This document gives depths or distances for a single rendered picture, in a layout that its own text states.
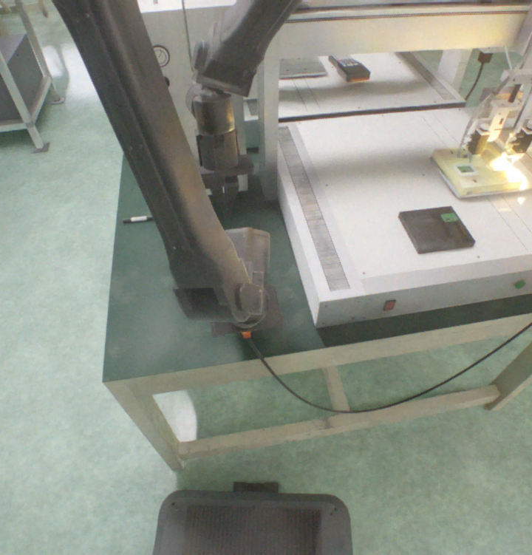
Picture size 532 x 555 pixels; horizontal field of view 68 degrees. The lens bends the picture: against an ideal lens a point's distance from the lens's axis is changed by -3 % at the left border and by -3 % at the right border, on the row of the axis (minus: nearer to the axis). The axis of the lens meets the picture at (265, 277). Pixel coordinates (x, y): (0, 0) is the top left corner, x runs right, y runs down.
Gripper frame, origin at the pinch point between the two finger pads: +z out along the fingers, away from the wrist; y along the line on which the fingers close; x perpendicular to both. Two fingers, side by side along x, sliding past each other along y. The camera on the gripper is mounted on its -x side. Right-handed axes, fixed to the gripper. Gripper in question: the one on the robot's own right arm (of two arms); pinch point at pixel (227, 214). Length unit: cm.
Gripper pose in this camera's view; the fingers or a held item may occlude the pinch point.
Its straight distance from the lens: 71.4
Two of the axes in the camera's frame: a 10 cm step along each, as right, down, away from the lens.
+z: 0.6, 8.0, 5.9
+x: 1.9, 5.7, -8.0
